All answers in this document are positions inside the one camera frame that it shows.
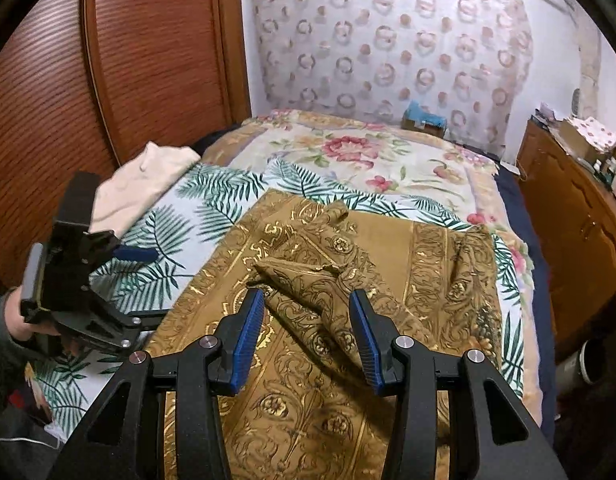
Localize golden brown patterned garment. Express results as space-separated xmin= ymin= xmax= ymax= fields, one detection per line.
xmin=148 ymin=190 xmax=503 ymax=479

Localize person left hand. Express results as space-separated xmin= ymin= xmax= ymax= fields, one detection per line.
xmin=4 ymin=286 xmax=60 ymax=342

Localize palm leaf print blanket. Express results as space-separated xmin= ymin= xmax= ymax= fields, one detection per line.
xmin=34 ymin=158 xmax=524 ymax=442

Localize beige folded cloth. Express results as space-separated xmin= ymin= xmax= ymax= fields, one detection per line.
xmin=89 ymin=142 xmax=201 ymax=238

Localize dark blue bed sheet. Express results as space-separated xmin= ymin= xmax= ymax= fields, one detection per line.
xmin=494 ymin=166 xmax=557 ymax=444

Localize wooden sideboard cabinet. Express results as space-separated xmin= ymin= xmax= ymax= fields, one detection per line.
xmin=517 ymin=122 xmax=616 ymax=351

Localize floral cream blanket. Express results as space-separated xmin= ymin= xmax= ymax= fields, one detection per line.
xmin=196 ymin=110 xmax=542 ymax=422

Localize circle pattern lace curtain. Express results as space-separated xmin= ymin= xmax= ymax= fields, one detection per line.
xmin=251 ymin=0 xmax=533 ymax=154

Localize cardboard box with blue cloth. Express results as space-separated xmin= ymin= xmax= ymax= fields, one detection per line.
xmin=401 ymin=101 xmax=448 ymax=139

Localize cardboard box floral cover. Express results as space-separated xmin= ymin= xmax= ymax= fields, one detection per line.
xmin=558 ymin=117 xmax=616 ymax=164

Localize beige side curtain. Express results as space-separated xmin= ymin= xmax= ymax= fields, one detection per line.
xmin=574 ymin=6 xmax=602 ymax=119

